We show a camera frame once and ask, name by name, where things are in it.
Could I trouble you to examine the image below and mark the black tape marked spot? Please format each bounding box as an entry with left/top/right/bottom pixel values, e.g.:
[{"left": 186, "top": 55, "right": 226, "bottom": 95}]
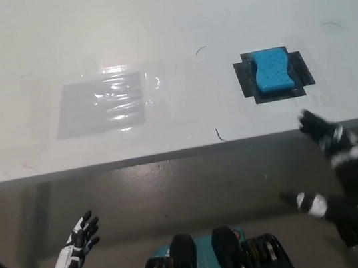
[{"left": 231, "top": 41, "right": 318, "bottom": 109}]

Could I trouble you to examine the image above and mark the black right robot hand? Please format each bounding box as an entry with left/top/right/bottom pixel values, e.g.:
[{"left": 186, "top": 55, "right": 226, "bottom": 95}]
[{"left": 266, "top": 101, "right": 358, "bottom": 257}]

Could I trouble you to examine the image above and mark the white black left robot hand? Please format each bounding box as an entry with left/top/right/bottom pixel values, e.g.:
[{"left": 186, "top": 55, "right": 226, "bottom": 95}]
[{"left": 35, "top": 208, "right": 107, "bottom": 268}]

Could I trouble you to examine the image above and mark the clear plastic film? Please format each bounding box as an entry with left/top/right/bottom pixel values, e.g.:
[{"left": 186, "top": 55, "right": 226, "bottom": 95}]
[{"left": 76, "top": 45, "right": 169, "bottom": 139}]

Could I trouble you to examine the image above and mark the clear plastic sheet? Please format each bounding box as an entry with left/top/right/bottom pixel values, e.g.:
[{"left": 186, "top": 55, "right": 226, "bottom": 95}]
[{"left": 49, "top": 71, "right": 149, "bottom": 141}]

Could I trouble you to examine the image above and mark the blue soft sponge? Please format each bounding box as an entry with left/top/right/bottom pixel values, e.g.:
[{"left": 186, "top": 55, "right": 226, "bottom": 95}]
[{"left": 248, "top": 45, "right": 297, "bottom": 97}]

